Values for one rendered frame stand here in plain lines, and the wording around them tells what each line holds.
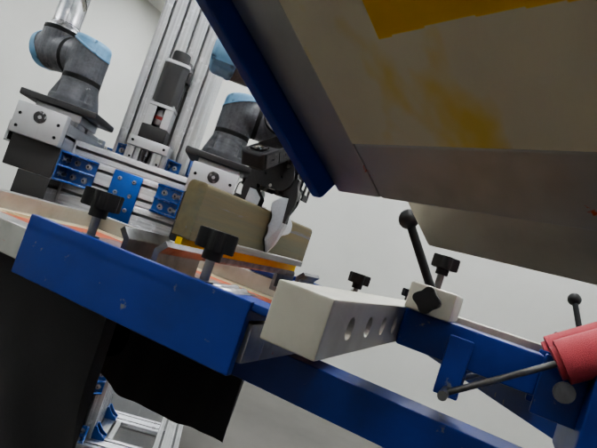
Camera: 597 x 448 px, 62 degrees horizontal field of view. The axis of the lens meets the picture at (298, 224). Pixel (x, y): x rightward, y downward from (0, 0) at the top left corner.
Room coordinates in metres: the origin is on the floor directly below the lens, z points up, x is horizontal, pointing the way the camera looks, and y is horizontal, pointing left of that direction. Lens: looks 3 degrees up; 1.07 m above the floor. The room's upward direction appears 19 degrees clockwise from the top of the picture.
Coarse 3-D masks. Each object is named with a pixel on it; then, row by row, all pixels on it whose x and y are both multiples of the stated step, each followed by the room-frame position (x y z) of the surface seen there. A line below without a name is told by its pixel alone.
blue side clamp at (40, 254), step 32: (32, 224) 0.57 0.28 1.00; (32, 256) 0.56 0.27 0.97; (64, 256) 0.54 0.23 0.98; (96, 256) 0.52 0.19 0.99; (128, 256) 0.51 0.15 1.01; (64, 288) 0.53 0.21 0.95; (96, 288) 0.52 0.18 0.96; (128, 288) 0.50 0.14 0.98; (160, 288) 0.49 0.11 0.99; (192, 288) 0.47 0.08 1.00; (128, 320) 0.50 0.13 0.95; (160, 320) 0.48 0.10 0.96; (192, 320) 0.47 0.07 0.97; (224, 320) 0.46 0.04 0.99; (256, 320) 0.47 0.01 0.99; (192, 352) 0.46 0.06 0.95; (224, 352) 0.45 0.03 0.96
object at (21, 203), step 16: (0, 192) 1.00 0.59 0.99; (16, 208) 1.05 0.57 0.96; (32, 208) 1.08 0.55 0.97; (48, 208) 1.11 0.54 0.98; (64, 208) 1.15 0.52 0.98; (0, 224) 0.60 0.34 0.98; (16, 224) 0.59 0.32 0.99; (80, 224) 1.21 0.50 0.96; (112, 224) 1.24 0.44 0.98; (128, 224) 1.26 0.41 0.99; (0, 240) 0.60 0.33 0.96; (16, 240) 0.59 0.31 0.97; (224, 272) 1.10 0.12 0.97; (240, 272) 1.09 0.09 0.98; (256, 288) 1.07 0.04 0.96; (256, 336) 0.47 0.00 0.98; (240, 352) 0.46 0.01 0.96; (256, 352) 0.48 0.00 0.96; (272, 352) 0.52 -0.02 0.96; (288, 352) 0.56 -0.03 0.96
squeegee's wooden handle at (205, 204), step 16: (192, 192) 0.63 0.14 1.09; (208, 192) 0.62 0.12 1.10; (224, 192) 0.66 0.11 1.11; (192, 208) 0.62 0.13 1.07; (208, 208) 0.63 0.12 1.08; (224, 208) 0.67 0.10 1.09; (240, 208) 0.70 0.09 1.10; (256, 208) 0.74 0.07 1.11; (176, 224) 0.63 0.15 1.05; (192, 224) 0.62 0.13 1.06; (208, 224) 0.65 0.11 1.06; (224, 224) 0.68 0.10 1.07; (240, 224) 0.72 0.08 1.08; (256, 224) 0.76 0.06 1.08; (192, 240) 0.62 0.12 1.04; (240, 240) 0.73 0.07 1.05; (256, 240) 0.77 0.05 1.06; (288, 240) 0.88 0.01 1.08; (304, 240) 0.94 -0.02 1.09; (288, 256) 0.90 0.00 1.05
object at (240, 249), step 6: (240, 246) 0.71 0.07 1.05; (240, 252) 0.72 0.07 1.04; (246, 252) 0.73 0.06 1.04; (252, 252) 0.75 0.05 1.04; (258, 252) 0.76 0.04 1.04; (264, 252) 0.78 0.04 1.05; (264, 258) 0.79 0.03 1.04; (270, 258) 0.81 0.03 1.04; (276, 258) 0.83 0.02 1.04; (282, 258) 0.85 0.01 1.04; (288, 258) 0.87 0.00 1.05; (294, 264) 0.90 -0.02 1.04; (300, 264) 0.93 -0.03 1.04
